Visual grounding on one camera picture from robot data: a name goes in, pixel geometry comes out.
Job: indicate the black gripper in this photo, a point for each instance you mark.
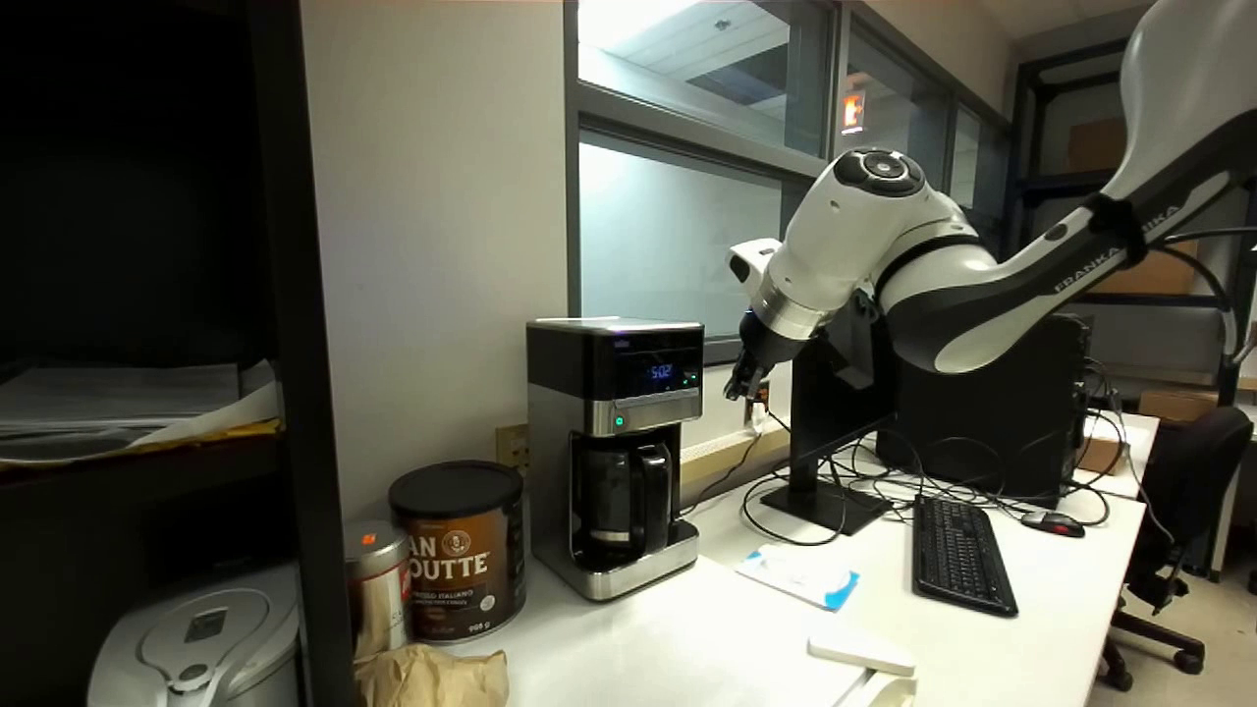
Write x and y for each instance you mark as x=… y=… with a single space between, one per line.
x=771 y=335

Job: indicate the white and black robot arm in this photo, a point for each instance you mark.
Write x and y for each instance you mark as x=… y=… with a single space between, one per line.
x=944 y=280

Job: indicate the black silver coffee maker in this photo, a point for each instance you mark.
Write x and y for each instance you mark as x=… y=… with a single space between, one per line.
x=614 y=377

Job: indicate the glass coffee carafe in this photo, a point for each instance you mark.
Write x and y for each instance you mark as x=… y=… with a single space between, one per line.
x=626 y=504

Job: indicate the brown Van Houtte coffee can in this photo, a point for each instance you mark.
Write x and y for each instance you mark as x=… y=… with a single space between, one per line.
x=459 y=556

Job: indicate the black monitor with stand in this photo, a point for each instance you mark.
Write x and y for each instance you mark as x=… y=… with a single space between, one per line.
x=838 y=377

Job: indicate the blue white sticker label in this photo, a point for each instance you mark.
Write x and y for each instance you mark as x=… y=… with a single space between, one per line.
x=800 y=574

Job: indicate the black computer tower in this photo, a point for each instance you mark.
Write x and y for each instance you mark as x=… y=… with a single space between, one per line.
x=996 y=419

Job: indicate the black computer keyboard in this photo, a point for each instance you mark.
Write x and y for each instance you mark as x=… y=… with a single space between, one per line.
x=965 y=556

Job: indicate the red lit sign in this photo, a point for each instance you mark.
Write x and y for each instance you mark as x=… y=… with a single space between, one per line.
x=852 y=103

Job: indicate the black and red mouse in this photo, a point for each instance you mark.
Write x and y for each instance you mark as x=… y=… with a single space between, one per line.
x=1058 y=522

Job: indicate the black background rack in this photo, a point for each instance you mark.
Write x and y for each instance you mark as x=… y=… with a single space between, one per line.
x=1035 y=141

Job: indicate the brown cardboard box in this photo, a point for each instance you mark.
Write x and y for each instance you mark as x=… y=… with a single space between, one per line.
x=1153 y=275

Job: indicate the small jar with silver lid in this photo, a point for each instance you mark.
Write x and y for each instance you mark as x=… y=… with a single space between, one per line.
x=378 y=581

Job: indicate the crumpled brown paper bag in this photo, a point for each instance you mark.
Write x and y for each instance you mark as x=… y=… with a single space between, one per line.
x=434 y=678

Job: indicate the black shelf unit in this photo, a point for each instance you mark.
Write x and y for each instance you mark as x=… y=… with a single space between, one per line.
x=309 y=326

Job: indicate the black office chair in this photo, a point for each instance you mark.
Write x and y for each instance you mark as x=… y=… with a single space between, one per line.
x=1185 y=512

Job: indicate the white rounded kitchen appliance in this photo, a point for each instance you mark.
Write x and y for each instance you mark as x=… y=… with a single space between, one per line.
x=199 y=650

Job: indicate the stack of papers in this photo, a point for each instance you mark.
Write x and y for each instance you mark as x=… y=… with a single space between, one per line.
x=118 y=406

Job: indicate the white wall outlet with plug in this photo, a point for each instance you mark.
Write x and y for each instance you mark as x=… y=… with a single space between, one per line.
x=754 y=415

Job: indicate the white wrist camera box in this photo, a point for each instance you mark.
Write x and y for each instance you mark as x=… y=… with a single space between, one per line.
x=751 y=260

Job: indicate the beige wall outlet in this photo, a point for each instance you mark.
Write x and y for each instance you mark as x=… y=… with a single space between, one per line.
x=512 y=444

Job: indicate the grey window frame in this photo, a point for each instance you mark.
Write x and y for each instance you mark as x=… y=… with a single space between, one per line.
x=699 y=132

